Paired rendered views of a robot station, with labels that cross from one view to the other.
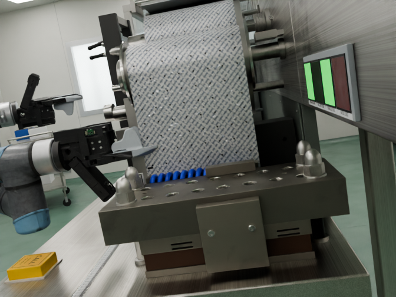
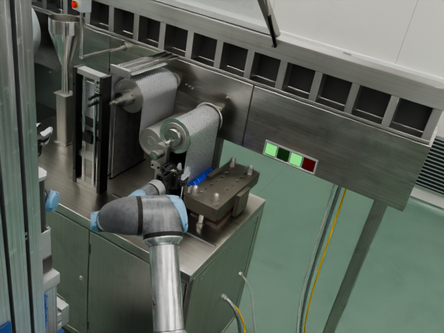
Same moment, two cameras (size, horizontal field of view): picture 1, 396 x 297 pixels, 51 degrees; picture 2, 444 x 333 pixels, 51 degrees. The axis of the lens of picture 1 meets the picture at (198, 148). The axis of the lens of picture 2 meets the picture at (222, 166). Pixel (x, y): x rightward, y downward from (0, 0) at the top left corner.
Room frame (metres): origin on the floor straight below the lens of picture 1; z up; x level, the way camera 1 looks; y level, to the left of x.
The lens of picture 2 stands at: (0.21, 1.64, 2.10)
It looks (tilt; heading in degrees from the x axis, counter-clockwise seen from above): 30 degrees down; 288
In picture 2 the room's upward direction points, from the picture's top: 11 degrees clockwise
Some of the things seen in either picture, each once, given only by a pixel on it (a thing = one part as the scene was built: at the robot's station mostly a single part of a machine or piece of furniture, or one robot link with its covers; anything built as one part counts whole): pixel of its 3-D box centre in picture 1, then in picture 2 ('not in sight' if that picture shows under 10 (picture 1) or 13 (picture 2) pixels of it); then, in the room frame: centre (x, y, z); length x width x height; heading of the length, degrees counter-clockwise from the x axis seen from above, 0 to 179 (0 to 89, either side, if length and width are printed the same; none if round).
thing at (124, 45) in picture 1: (131, 75); (175, 136); (0.92, 0.11, 1.25); 0.15 x 0.01 x 0.15; 173
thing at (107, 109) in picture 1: (110, 112); (155, 154); (0.97, 0.18, 1.18); 0.04 x 0.02 x 0.04; 173
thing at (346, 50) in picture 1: (324, 81); (289, 156); (0.50, -0.16, 1.18); 0.25 x 0.01 x 0.07; 173
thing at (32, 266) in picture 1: (33, 266); not in sight; (0.79, 0.36, 0.91); 0.07 x 0.07 x 0.02; 83
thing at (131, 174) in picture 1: (132, 177); (195, 189); (0.79, 0.14, 1.05); 0.04 x 0.04 x 0.04
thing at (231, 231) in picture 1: (233, 235); (241, 201); (0.63, -0.03, 0.96); 0.10 x 0.03 x 0.11; 83
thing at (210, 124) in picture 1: (196, 132); (199, 160); (0.85, 0.00, 1.11); 0.23 x 0.01 x 0.18; 83
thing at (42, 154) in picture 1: (52, 156); (154, 189); (0.89, 0.31, 1.11); 0.08 x 0.05 x 0.08; 173
